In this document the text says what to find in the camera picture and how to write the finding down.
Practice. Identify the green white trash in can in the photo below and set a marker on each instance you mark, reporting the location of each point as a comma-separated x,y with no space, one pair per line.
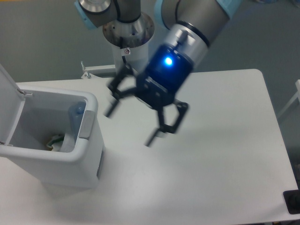
55,143

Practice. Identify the clear plastic water bottle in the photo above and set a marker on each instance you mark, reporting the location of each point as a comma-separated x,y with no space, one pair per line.
76,113

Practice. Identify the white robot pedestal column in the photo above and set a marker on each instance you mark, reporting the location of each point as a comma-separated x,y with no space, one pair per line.
130,41

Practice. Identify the white pedestal base frame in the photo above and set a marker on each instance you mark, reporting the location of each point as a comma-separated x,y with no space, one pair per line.
106,71

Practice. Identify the white open trash can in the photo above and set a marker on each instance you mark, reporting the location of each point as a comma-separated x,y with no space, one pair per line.
53,134

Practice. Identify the silver plastic wrapper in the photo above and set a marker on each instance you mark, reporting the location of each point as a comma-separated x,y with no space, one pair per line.
68,143

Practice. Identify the black device at table edge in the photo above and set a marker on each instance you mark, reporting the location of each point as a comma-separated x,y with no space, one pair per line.
292,200

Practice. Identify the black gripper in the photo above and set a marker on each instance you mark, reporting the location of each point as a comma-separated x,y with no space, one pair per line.
157,85

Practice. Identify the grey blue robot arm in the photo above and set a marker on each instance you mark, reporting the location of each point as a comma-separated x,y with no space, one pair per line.
193,25

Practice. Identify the white frame at right edge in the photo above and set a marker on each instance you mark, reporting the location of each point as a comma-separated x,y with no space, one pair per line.
292,103

